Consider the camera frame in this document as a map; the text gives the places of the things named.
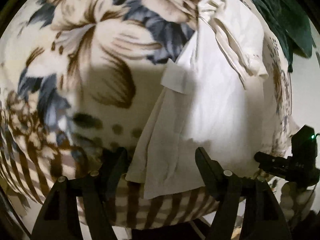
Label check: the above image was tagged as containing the white t-shirt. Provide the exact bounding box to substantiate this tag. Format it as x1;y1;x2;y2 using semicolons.
126;0;269;199

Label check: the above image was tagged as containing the white bed headboard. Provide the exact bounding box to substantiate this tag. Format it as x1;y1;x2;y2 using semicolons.
290;52;320;140

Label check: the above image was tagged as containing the dark green plush blanket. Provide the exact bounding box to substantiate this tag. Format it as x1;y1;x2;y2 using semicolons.
251;0;313;73

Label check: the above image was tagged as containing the floral bed cover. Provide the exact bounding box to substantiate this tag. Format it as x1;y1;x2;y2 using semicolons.
1;0;291;229

